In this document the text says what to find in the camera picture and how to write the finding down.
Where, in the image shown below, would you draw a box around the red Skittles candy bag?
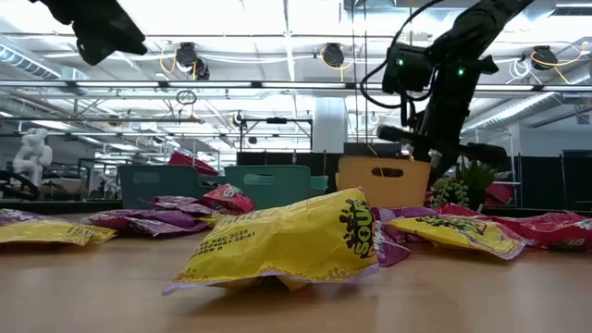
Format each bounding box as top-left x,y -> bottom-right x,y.
198,182 -> 257,216
434,202 -> 491,218
480,211 -> 592,253

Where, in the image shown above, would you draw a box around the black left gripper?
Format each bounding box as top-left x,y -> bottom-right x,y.
30,0 -> 148,66

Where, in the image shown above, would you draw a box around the silver ventilation duct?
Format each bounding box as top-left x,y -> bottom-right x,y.
462,90 -> 592,136
0,43 -> 89,96

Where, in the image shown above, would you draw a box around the potted succulent plant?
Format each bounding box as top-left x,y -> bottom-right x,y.
427,159 -> 503,212

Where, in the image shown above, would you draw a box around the hanging black cable ring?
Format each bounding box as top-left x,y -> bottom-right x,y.
175,88 -> 199,106

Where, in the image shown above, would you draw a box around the large white robot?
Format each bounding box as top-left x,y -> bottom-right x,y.
12,127 -> 55,187

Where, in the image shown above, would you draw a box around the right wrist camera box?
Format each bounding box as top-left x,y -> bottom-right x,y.
381,43 -> 435,94

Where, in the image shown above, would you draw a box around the black curved hose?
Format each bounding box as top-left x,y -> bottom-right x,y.
0,169 -> 42,202

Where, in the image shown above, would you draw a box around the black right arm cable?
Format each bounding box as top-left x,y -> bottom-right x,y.
359,0 -> 446,129

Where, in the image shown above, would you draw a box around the orange plastic bin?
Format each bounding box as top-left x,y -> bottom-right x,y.
335,155 -> 433,210

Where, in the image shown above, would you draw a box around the black partition panels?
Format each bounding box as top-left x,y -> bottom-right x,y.
517,148 -> 592,213

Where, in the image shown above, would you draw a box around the white building column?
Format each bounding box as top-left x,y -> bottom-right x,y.
313,95 -> 349,154

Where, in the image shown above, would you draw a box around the slate blue plastic bin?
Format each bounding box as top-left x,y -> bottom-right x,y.
117,164 -> 228,210

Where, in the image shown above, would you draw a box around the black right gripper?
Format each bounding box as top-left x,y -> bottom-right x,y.
376,55 -> 509,187

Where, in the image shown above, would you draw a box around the black equipment box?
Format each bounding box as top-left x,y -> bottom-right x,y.
342,141 -> 403,158

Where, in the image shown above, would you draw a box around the black gantry frame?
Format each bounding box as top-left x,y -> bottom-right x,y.
237,116 -> 315,154

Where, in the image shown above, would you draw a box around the teal plastic bin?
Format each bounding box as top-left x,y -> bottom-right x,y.
224,164 -> 329,210

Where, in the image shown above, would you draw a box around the small white robot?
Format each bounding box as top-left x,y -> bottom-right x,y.
94,170 -> 120,199

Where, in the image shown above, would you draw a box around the red storage bin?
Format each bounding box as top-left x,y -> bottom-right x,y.
484,181 -> 516,208
167,151 -> 220,177

